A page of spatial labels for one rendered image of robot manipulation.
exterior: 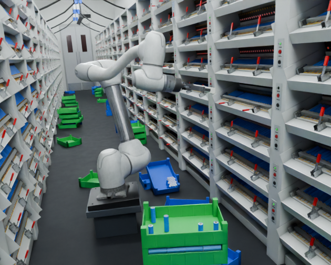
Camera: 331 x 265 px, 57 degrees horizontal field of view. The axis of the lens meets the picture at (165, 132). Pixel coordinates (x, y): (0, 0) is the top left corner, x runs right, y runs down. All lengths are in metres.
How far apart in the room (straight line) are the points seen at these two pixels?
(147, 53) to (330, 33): 0.77
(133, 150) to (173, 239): 0.95
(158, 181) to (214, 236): 1.42
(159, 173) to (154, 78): 1.21
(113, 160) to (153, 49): 0.71
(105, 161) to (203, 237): 0.91
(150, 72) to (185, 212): 0.67
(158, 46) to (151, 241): 0.89
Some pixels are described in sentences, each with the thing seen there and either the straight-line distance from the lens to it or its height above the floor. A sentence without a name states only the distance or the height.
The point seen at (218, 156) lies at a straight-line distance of 2.11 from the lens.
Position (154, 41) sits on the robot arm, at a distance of 1.52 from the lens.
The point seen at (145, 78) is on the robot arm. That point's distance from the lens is 1.50.
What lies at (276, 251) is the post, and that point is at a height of 0.07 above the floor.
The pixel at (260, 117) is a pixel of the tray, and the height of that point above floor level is 0.72.
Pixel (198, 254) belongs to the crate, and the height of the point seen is 0.37.
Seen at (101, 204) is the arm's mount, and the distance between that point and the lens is 1.84.
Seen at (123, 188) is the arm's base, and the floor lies 0.27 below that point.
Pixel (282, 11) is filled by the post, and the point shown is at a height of 1.20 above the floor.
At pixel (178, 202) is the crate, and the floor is 0.03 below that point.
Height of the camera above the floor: 1.05
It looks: 14 degrees down
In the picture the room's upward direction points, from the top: 3 degrees counter-clockwise
